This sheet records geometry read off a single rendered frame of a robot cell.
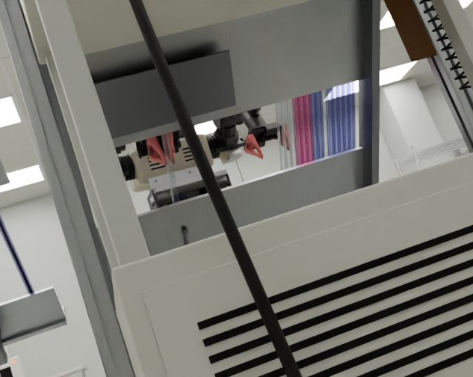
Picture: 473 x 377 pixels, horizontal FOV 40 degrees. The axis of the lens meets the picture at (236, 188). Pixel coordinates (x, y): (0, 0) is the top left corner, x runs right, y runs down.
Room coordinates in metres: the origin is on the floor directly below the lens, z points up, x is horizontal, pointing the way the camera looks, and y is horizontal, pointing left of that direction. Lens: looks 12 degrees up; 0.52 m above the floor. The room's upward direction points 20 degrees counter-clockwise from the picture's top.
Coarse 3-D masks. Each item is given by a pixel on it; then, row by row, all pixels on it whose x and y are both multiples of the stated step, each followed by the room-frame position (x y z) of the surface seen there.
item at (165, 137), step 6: (162, 138) 1.33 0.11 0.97; (168, 138) 1.33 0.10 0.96; (168, 144) 1.34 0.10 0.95; (168, 150) 1.35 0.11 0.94; (168, 156) 1.36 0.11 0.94; (168, 162) 1.37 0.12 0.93; (168, 168) 1.38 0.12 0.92; (168, 174) 1.40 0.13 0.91; (174, 174) 1.40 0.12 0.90; (174, 180) 1.41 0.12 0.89; (174, 186) 1.42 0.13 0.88; (174, 192) 1.43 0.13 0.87; (174, 198) 1.44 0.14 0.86
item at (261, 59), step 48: (336, 0) 1.26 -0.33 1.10; (144, 48) 1.16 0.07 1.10; (192, 48) 1.20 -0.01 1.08; (240, 48) 1.24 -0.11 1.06; (288, 48) 1.29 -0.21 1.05; (336, 48) 1.34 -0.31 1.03; (144, 96) 1.19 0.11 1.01; (192, 96) 1.23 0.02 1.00; (240, 96) 1.32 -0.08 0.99; (288, 96) 1.36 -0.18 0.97
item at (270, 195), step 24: (288, 168) 1.50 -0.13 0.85; (312, 168) 1.52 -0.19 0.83; (336, 168) 1.55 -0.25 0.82; (360, 168) 1.58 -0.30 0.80; (240, 192) 1.48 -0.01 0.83; (264, 192) 1.50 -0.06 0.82; (288, 192) 1.54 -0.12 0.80; (312, 192) 1.57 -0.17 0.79; (336, 192) 1.60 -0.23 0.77; (144, 216) 1.41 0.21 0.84; (168, 216) 1.44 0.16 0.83; (192, 216) 1.46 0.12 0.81; (216, 216) 1.49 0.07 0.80; (240, 216) 1.52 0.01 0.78; (264, 216) 1.55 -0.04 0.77; (168, 240) 1.48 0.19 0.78; (192, 240) 1.51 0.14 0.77
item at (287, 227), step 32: (448, 160) 0.69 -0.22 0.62; (352, 192) 0.66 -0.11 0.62; (384, 192) 0.67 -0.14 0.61; (416, 192) 0.67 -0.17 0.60; (256, 224) 0.63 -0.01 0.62; (288, 224) 0.64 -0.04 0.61; (320, 224) 0.65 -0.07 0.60; (160, 256) 0.61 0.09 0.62; (192, 256) 0.61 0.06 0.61; (224, 256) 0.62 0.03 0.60; (128, 288) 0.60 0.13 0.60; (128, 320) 0.60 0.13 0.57; (128, 352) 0.98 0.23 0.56
